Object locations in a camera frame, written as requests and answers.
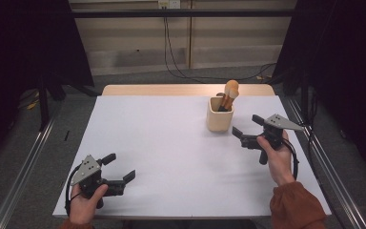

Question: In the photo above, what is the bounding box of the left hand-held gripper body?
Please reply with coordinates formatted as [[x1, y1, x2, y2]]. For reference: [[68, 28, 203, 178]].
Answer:
[[71, 155, 126, 210]]

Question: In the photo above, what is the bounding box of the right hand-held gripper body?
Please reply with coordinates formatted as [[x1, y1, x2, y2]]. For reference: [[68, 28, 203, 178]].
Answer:
[[240, 113, 306, 166]]

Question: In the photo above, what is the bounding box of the beige square brush holder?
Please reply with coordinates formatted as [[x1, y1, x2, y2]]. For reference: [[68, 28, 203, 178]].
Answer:
[[206, 95, 235, 133]]

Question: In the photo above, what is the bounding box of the small makeup brush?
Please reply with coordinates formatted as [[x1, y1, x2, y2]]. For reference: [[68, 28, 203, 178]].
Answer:
[[223, 88, 240, 113]]

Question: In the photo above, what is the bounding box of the large makeup brush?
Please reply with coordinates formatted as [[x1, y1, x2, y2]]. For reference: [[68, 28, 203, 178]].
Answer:
[[218, 79, 240, 113]]

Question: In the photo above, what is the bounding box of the person's left hand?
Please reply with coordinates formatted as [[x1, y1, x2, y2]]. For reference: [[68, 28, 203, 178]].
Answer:
[[69, 183, 110, 225]]

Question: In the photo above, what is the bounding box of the person's right hand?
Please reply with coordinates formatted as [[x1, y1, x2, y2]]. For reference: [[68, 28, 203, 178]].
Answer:
[[256, 129, 296, 187]]

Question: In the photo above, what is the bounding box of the black metal stand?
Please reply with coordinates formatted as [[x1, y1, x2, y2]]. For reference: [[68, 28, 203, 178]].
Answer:
[[37, 72, 100, 132], [299, 68, 312, 122]]

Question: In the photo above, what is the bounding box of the white table sheet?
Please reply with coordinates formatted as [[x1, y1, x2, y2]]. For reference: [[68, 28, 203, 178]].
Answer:
[[51, 94, 333, 219]]

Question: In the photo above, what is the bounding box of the black curtain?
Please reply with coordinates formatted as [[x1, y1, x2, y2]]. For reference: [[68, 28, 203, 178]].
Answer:
[[0, 0, 95, 166], [272, 0, 366, 182]]

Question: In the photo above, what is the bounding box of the black horizontal bar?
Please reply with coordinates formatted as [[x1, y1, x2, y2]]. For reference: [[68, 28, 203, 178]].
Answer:
[[71, 9, 295, 18]]

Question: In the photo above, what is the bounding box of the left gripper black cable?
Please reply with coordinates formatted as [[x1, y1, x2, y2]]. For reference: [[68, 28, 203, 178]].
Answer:
[[65, 163, 84, 218]]

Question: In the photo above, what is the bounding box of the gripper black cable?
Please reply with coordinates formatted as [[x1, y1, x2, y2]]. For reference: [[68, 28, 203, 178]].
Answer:
[[282, 137, 300, 181], [65, 163, 84, 218]]

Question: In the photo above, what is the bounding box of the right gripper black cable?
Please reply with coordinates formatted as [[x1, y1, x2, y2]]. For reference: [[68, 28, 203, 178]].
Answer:
[[282, 137, 300, 181]]

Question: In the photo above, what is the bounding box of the aluminium floor rail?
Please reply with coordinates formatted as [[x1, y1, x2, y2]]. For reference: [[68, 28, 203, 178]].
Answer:
[[286, 97, 366, 229], [0, 104, 62, 229]]

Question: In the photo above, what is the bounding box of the black wall cable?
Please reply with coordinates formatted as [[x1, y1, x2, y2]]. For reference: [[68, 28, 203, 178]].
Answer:
[[163, 16, 277, 82]]

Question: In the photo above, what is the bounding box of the white wall socket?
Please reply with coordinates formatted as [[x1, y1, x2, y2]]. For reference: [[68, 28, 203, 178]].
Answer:
[[157, 0, 181, 10]]

